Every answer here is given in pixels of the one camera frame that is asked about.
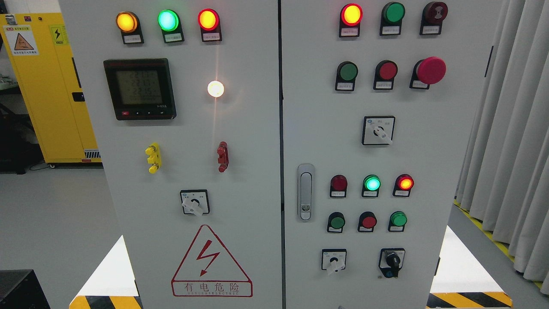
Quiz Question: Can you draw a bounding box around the lower left green push button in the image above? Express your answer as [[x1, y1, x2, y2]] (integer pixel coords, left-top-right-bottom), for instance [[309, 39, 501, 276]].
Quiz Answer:
[[327, 212, 346, 233]]

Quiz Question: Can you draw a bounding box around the green push button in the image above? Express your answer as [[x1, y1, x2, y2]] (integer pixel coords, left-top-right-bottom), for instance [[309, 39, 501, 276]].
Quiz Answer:
[[388, 211, 408, 232], [327, 212, 346, 233], [335, 61, 358, 91]]

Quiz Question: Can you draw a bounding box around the upper green push button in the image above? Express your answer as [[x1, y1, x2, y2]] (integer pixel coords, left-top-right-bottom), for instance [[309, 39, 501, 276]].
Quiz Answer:
[[335, 61, 358, 91]]

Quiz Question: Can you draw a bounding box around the lower red push button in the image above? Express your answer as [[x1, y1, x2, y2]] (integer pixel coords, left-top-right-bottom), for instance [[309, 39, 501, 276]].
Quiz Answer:
[[357, 211, 377, 233]]

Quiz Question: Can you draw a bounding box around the red push button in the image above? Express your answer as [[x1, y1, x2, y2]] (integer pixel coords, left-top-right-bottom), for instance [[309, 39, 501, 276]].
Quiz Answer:
[[373, 59, 398, 90], [357, 211, 377, 233]]

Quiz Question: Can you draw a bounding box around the upper red push button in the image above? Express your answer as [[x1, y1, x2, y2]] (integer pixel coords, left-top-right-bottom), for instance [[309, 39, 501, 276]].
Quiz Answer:
[[373, 59, 398, 90]]

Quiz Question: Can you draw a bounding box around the lower right green push button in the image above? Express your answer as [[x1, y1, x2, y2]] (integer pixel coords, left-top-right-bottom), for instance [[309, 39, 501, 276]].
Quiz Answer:
[[388, 211, 408, 232]]

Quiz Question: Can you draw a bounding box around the red mushroom emergency stop button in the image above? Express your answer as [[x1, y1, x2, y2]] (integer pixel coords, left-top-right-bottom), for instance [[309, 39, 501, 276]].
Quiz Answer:
[[409, 57, 446, 90]]

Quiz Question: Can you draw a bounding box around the red terminal block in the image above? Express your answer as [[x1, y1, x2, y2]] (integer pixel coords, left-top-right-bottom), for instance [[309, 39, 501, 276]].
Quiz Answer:
[[217, 141, 229, 173]]

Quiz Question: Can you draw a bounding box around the dark red unlit lamp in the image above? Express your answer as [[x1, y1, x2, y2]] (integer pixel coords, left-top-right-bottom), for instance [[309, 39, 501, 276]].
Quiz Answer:
[[329, 175, 348, 198]]

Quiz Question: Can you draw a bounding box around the white lit indicator lamp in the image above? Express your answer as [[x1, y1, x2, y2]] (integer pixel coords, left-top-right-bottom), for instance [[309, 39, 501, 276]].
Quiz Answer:
[[207, 80, 225, 98]]

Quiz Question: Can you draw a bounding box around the green lit lamp lower right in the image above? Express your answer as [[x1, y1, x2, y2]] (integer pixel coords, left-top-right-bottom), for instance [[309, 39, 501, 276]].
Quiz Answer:
[[361, 174, 381, 198]]

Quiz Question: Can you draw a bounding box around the left grey cabinet door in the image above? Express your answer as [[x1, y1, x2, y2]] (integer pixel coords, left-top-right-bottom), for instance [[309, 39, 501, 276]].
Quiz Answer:
[[59, 0, 283, 309]]

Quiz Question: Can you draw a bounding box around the grey cabinet door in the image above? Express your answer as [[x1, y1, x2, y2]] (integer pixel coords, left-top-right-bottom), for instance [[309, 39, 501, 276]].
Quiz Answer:
[[59, 0, 283, 309], [281, 0, 504, 309]]

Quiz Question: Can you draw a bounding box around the right grey cabinet door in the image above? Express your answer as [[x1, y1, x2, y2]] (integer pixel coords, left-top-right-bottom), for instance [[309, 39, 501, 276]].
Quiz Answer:
[[281, 0, 504, 309]]

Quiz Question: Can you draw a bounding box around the yellow terminal block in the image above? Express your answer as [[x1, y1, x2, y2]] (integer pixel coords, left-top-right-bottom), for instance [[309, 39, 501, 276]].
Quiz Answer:
[[145, 142, 162, 174]]

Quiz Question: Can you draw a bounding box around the red lit lamp lower right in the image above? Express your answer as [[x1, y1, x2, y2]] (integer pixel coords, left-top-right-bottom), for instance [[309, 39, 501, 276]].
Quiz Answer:
[[392, 174, 414, 197]]

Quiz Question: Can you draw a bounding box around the red lit lamp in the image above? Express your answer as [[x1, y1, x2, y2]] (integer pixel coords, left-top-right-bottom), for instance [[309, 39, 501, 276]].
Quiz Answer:
[[392, 174, 414, 197], [339, 3, 363, 38]]

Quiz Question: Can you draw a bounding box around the red electric hazard warning sticker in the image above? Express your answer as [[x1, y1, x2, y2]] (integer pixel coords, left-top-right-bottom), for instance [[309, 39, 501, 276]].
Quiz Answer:
[[171, 224, 253, 297]]

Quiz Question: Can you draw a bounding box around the black digital power meter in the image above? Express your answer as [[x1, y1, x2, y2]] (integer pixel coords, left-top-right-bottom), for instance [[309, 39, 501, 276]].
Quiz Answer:
[[103, 58, 177, 121]]

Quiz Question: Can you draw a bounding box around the red indicator lamp top left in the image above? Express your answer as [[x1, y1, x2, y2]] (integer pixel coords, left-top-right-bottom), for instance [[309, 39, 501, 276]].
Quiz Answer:
[[197, 8, 222, 42]]

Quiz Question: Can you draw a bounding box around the red lit lamp top right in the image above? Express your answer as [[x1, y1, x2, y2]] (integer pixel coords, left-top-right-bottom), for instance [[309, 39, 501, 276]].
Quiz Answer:
[[339, 3, 363, 38]]

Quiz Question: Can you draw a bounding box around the green indicator lamp top left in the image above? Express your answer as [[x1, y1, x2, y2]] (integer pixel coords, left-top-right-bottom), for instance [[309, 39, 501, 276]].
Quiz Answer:
[[157, 9, 184, 43]]

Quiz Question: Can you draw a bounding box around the green unlit lamp top right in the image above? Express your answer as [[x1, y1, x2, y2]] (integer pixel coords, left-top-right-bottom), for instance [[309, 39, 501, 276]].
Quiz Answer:
[[379, 2, 405, 36]]

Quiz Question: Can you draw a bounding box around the amber indicator lamp top left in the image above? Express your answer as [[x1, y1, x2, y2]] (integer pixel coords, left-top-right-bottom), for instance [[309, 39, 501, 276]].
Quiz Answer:
[[116, 11, 145, 44]]

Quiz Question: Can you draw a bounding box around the left white hazard striped base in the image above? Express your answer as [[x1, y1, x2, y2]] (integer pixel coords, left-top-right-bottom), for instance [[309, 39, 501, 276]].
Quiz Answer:
[[69, 237, 143, 309]]

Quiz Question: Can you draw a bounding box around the white hazard striped base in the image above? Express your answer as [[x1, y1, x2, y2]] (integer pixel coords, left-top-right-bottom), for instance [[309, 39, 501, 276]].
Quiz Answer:
[[427, 227, 513, 309], [69, 237, 143, 309]]

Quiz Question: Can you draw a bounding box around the dark red buzzer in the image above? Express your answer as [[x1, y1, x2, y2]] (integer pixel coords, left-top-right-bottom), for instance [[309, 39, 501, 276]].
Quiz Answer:
[[419, 1, 448, 35]]

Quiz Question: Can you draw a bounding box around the right white hazard striped base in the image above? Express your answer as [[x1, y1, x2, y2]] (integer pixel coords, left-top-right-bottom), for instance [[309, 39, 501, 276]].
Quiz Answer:
[[427, 227, 513, 309]]

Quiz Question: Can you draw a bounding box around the grey curtain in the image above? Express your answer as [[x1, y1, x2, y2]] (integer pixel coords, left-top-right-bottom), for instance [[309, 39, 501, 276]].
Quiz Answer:
[[455, 0, 549, 294]]

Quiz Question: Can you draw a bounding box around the yellow safety storage cabinet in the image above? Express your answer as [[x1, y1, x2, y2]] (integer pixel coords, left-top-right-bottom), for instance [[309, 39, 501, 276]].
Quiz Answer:
[[1, 12, 101, 164]]

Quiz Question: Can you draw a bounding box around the black box bottom left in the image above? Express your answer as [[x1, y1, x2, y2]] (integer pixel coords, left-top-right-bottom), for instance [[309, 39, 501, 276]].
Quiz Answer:
[[0, 269, 50, 309]]

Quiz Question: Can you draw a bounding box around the silver cabinet door handle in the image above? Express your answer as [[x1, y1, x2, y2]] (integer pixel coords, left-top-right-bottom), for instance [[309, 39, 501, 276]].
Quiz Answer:
[[297, 164, 314, 221]]

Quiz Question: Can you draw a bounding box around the left door rotary selector switch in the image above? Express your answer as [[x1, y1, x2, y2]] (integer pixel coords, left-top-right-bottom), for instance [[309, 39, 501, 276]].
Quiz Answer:
[[180, 189, 211, 216]]

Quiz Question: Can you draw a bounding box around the upper right rotary selector switch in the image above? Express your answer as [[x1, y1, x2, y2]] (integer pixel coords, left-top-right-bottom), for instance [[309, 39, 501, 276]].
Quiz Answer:
[[362, 115, 396, 146]]

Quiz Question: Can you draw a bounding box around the lower white rotary selector switch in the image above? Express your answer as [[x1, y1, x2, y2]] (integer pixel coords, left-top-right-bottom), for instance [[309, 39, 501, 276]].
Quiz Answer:
[[321, 248, 347, 276]]

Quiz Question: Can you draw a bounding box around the black knob selector switch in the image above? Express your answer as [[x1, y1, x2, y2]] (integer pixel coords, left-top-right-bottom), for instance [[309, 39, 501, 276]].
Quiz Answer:
[[378, 248, 405, 278]]

